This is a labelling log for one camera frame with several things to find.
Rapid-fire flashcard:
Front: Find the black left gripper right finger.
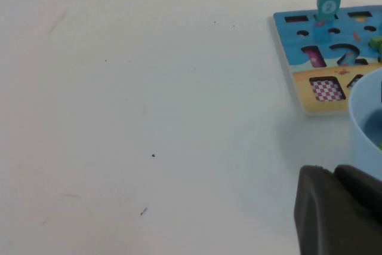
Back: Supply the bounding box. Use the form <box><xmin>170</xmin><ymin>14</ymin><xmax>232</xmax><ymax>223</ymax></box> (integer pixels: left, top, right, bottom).
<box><xmin>333</xmin><ymin>164</ymin><xmax>382</xmax><ymax>228</ymax></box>

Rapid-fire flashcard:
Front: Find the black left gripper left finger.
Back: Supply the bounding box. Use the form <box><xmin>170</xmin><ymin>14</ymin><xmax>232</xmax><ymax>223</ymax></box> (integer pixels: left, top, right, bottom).
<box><xmin>293</xmin><ymin>164</ymin><xmax>382</xmax><ymax>255</ymax></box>

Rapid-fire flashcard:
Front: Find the light blue plastic bowl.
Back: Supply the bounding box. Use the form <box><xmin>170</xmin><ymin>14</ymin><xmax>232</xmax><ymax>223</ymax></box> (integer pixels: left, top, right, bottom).
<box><xmin>348</xmin><ymin>67</ymin><xmax>382</xmax><ymax>176</ymax></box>

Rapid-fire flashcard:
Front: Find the colourful wooden puzzle board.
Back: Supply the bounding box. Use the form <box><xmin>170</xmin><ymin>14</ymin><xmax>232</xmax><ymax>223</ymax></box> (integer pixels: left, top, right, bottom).
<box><xmin>272</xmin><ymin>4</ymin><xmax>382</xmax><ymax>118</ymax></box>

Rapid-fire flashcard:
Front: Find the green number three piece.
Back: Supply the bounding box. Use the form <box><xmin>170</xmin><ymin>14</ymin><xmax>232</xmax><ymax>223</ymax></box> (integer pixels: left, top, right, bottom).
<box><xmin>368</xmin><ymin>36</ymin><xmax>382</xmax><ymax>56</ymax></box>

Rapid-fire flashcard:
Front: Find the teal fish piece number two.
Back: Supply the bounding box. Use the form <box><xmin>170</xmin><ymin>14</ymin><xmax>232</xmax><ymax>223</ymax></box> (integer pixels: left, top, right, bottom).
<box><xmin>315</xmin><ymin>0</ymin><xmax>341</xmax><ymax>24</ymax></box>

